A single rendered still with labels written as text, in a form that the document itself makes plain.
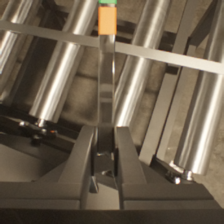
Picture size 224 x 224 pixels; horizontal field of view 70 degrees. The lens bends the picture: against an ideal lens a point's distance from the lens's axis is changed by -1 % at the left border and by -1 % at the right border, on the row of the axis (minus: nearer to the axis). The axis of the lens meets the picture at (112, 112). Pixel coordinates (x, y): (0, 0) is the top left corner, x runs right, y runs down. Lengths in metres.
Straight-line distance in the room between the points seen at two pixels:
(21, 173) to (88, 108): 1.22
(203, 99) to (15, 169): 0.59
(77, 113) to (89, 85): 0.29
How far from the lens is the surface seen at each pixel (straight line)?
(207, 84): 0.67
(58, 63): 0.68
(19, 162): 0.38
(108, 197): 0.33
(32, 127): 0.68
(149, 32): 0.69
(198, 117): 0.63
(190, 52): 1.37
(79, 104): 1.57
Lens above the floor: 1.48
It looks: 80 degrees down
